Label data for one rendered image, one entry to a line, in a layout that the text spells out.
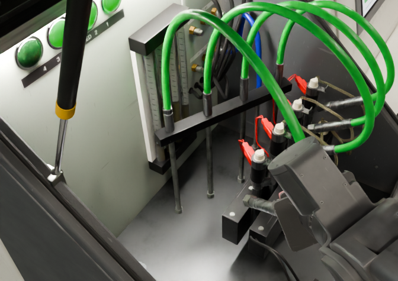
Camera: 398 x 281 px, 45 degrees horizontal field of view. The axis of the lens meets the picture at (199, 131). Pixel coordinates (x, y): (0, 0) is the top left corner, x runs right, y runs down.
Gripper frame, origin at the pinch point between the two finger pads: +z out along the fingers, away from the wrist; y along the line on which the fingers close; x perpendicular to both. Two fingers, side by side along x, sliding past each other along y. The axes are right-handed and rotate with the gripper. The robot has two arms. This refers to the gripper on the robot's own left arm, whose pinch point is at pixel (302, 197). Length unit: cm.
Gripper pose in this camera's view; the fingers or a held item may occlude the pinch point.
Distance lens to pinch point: 68.2
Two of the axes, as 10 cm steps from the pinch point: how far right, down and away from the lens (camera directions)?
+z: -0.4, -0.6, 10.0
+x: 3.8, 9.2, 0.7
